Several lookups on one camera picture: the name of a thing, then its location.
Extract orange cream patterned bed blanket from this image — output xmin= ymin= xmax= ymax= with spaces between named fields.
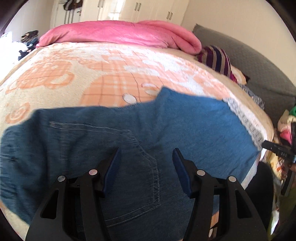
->
xmin=0 ymin=41 xmax=275 ymax=241

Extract clothes pile beside bed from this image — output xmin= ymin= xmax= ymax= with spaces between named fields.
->
xmin=18 ymin=30 xmax=39 ymax=61

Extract blue denim pants lace trim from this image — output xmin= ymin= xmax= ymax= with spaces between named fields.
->
xmin=1 ymin=88 xmax=264 ymax=240

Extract grey padded headboard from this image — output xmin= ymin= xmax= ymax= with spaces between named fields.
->
xmin=193 ymin=24 xmax=295 ymax=126

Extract hanging bags on door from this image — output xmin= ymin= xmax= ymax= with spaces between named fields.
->
xmin=63 ymin=0 xmax=83 ymax=11

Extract pile of colourful clothes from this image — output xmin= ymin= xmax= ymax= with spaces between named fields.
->
xmin=267 ymin=108 xmax=295 ymax=240

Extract purple striped pillow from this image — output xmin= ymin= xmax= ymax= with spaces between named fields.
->
xmin=195 ymin=45 xmax=237 ymax=83

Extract white wardrobe with handles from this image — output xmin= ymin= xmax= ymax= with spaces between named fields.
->
xmin=50 ymin=0 xmax=189 ymax=28

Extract pink folded duvet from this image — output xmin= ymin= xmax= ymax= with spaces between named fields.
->
xmin=37 ymin=20 xmax=202 ymax=55

